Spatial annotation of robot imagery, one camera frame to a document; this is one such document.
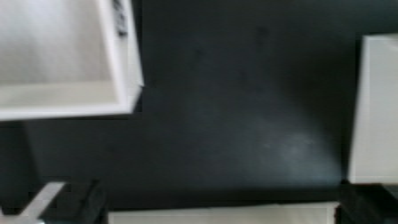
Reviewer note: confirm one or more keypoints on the white drawer cabinet frame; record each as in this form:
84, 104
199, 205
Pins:
374, 158

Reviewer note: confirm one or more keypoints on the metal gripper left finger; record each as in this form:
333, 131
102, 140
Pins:
68, 203

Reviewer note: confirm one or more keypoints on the white front drawer box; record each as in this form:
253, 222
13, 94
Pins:
70, 59

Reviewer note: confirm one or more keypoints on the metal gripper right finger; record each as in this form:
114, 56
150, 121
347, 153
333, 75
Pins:
368, 204

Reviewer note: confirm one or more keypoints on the white U-shaped boundary frame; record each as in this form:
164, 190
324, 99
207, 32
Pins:
304, 213

